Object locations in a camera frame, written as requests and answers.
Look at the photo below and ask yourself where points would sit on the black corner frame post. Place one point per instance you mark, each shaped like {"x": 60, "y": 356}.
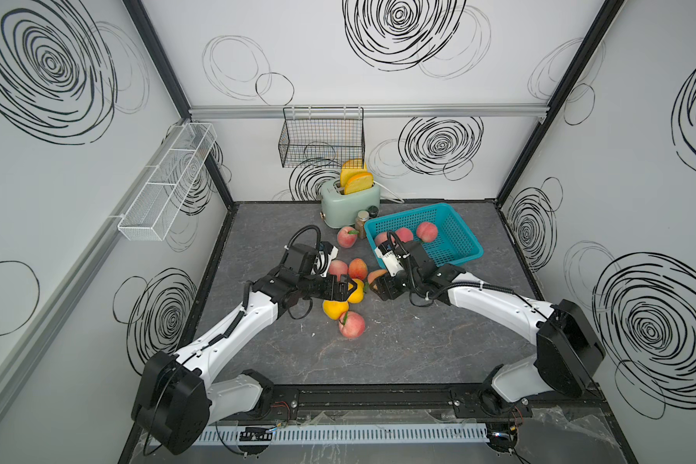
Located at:
{"x": 146, "y": 30}
{"x": 582, "y": 57}

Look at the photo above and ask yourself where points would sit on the yellow peach upper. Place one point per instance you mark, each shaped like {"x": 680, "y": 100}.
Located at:
{"x": 358, "y": 295}

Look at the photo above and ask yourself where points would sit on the grey horizontal wall rail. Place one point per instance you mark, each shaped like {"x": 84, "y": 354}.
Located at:
{"x": 347, "y": 111}

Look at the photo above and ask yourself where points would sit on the yellow toast slice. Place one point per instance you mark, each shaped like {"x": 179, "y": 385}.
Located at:
{"x": 358, "y": 182}
{"x": 350, "y": 169}

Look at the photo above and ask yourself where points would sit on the black corner frame post left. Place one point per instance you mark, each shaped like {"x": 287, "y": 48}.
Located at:
{"x": 146, "y": 30}

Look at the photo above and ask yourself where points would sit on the teal plastic basket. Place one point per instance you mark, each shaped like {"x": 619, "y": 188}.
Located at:
{"x": 456, "y": 243}

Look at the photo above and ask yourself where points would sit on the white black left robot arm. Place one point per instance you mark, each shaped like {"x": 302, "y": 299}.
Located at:
{"x": 178, "y": 395}

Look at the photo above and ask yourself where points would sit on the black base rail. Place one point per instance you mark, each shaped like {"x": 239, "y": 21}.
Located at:
{"x": 466, "y": 401}

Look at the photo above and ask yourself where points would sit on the yellow toast slice left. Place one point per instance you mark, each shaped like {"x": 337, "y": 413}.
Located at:
{"x": 350, "y": 169}

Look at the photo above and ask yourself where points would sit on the mint green toaster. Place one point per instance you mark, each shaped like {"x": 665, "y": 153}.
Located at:
{"x": 338, "y": 209}

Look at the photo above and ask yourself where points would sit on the glass spice jar silver lid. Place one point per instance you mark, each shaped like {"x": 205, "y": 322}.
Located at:
{"x": 360, "y": 221}

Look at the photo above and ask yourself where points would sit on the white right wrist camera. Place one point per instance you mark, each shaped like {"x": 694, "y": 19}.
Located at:
{"x": 388, "y": 260}

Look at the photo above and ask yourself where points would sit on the yellow peach lower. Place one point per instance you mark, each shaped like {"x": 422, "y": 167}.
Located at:
{"x": 334, "y": 309}

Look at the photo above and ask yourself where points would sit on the orange wrinkled peach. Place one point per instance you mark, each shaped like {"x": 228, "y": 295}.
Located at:
{"x": 358, "y": 269}
{"x": 378, "y": 280}

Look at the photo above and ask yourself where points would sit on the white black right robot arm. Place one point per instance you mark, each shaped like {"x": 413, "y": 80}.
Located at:
{"x": 568, "y": 352}

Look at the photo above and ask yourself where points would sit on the black corner frame post right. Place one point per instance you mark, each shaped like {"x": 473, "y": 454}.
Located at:
{"x": 582, "y": 57}

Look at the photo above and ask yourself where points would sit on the yellow toast slice right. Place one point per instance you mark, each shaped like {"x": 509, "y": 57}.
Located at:
{"x": 358, "y": 182}

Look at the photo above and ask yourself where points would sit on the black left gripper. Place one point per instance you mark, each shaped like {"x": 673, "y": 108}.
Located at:
{"x": 341, "y": 294}

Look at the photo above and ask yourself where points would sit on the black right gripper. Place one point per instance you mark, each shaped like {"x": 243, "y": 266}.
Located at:
{"x": 384, "y": 282}

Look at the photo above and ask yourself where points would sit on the white slotted cable duct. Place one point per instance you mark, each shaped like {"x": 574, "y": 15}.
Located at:
{"x": 409, "y": 433}

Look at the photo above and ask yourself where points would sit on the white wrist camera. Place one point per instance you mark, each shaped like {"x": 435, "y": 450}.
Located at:
{"x": 388, "y": 260}
{"x": 326, "y": 253}

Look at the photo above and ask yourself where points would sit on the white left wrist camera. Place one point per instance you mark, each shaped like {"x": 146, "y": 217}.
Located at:
{"x": 326, "y": 253}

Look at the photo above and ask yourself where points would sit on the yellow peach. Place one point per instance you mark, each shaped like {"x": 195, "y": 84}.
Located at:
{"x": 334, "y": 309}
{"x": 358, "y": 295}

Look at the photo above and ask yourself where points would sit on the white wire wall shelf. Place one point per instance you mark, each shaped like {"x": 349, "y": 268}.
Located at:
{"x": 163, "y": 196}

